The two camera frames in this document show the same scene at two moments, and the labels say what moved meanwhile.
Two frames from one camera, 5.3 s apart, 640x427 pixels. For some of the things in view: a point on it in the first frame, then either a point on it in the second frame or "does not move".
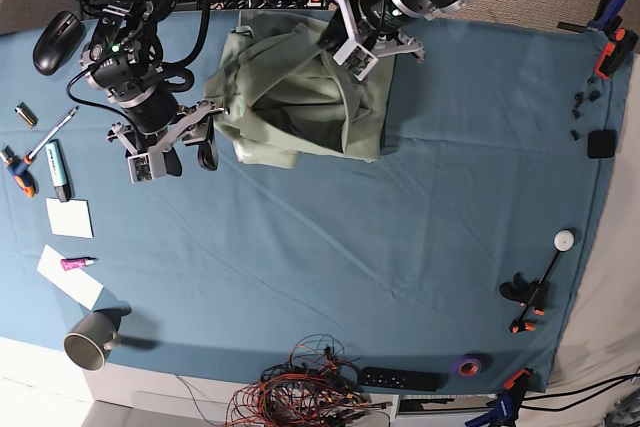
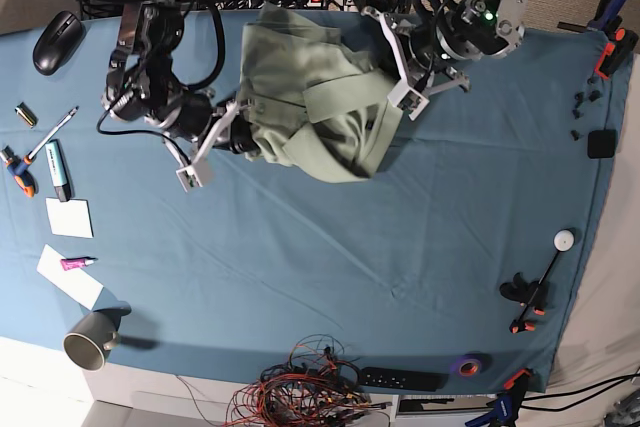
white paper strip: (74, 281) does not move
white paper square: (70, 218) does not move
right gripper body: (351, 21) to (431, 80)
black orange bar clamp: (533, 294) does not move
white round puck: (563, 240) does not move
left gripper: (194, 126) to (194, 152)
